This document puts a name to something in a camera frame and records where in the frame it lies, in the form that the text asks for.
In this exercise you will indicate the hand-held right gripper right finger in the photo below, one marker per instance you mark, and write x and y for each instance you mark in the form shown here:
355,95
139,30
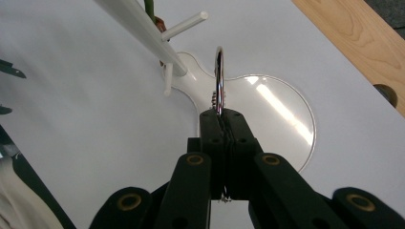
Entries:
240,140

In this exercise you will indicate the white key holder stand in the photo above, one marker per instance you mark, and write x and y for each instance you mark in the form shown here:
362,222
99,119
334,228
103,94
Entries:
254,105

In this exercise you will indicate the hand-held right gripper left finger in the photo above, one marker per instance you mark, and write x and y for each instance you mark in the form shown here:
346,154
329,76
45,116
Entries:
211,140

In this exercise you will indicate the pale cloth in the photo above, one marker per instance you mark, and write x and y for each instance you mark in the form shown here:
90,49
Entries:
22,197

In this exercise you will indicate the white table mat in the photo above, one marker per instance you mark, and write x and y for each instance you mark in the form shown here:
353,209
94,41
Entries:
95,127

